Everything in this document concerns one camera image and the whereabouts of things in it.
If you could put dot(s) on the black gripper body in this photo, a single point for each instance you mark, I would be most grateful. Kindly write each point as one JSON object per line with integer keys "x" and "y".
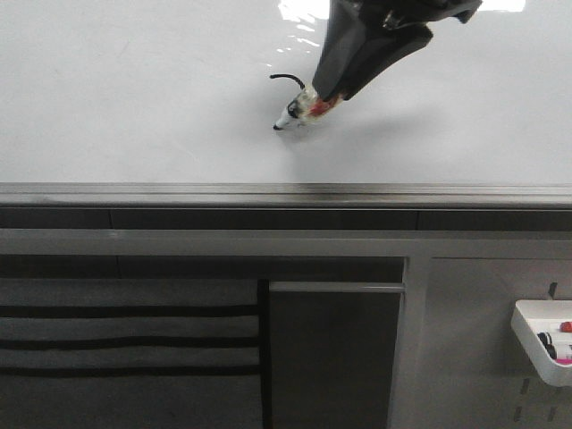
{"x": 397, "y": 14}

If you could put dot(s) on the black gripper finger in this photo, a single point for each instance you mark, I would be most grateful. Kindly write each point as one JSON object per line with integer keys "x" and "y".
{"x": 379, "y": 52}
{"x": 345, "y": 35}

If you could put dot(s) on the white black-tipped whiteboard marker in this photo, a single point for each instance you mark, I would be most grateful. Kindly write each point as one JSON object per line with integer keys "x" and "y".
{"x": 306, "y": 107}

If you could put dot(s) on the dark grey panel board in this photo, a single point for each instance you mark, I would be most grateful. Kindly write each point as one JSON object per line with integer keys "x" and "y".
{"x": 333, "y": 346}

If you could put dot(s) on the white plastic marker tray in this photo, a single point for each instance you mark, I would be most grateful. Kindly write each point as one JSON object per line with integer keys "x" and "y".
{"x": 531, "y": 317}

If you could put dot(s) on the grey pegboard panel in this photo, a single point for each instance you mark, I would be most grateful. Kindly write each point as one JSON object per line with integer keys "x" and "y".
{"x": 472, "y": 372}

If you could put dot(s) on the black capped white marker upper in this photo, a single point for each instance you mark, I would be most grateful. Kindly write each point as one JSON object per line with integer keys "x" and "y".
{"x": 554, "y": 338}

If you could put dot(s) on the black capped white marker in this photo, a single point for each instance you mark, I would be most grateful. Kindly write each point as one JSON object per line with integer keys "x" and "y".
{"x": 560, "y": 351}
{"x": 554, "y": 338}

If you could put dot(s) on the black capped white marker lower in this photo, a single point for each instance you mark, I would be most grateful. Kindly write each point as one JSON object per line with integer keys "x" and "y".
{"x": 560, "y": 351}

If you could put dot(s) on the grey slatted rack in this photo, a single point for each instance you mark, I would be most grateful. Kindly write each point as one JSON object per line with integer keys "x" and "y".
{"x": 104, "y": 353}

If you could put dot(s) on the white whiteboard with metal frame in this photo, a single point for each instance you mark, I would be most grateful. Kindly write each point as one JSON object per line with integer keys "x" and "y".
{"x": 159, "y": 103}

